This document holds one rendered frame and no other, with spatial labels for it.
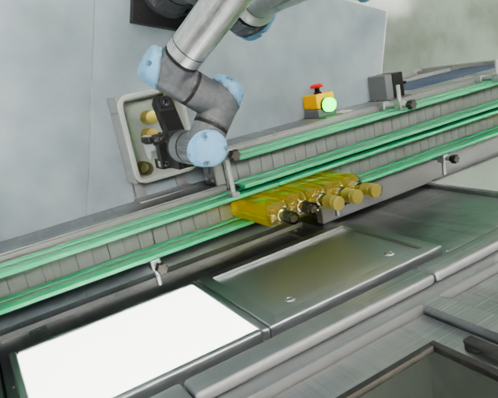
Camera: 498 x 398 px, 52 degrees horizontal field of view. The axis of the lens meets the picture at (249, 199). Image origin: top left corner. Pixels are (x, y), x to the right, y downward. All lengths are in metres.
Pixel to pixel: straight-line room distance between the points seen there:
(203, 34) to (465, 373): 0.72
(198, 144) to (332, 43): 0.82
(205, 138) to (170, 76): 0.14
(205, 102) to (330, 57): 0.75
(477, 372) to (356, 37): 1.19
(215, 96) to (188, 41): 0.13
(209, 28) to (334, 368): 0.63
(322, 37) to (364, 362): 1.08
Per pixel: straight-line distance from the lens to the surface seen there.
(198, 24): 0.98
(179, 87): 1.04
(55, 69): 1.37
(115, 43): 1.41
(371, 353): 0.96
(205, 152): 1.03
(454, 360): 0.94
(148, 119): 1.35
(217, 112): 1.07
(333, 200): 1.22
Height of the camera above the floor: 2.09
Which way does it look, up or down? 59 degrees down
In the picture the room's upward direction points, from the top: 104 degrees clockwise
